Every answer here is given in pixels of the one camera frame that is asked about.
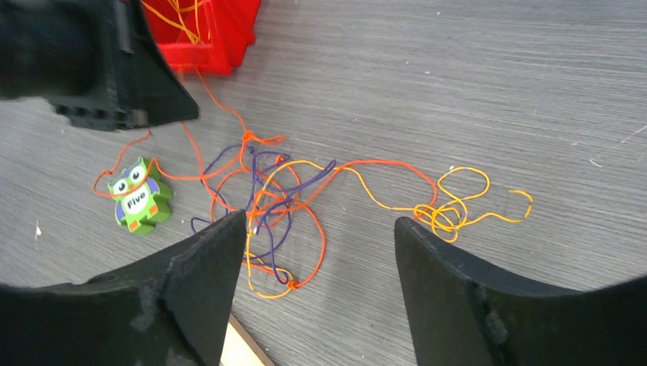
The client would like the wooden block front centre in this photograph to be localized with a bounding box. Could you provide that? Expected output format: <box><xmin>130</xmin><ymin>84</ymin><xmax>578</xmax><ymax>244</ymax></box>
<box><xmin>220</xmin><ymin>313</ymin><xmax>275</xmax><ymax>366</ymax></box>

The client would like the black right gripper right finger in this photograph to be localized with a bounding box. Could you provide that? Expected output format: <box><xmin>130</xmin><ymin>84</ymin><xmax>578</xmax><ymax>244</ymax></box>
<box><xmin>394</xmin><ymin>217</ymin><xmax>646</xmax><ymax>365</ymax></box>

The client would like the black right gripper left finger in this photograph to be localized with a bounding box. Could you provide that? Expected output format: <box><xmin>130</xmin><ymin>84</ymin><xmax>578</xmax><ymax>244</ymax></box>
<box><xmin>1</xmin><ymin>210</ymin><xmax>246</xmax><ymax>365</ymax></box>

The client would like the green frog toy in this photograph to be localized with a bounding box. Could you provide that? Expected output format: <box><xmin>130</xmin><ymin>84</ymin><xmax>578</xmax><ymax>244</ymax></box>
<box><xmin>108</xmin><ymin>156</ymin><xmax>173</xmax><ymax>235</ymax></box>

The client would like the red plastic bin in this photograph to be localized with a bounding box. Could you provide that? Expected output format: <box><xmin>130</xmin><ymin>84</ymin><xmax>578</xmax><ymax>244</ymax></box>
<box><xmin>142</xmin><ymin>0</ymin><xmax>261</xmax><ymax>75</ymax></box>

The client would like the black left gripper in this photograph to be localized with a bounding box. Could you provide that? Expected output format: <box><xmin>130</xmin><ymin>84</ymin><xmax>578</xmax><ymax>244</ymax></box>
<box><xmin>1</xmin><ymin>1</ymin><xmax>199</xmax><ymax>131</ymax></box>

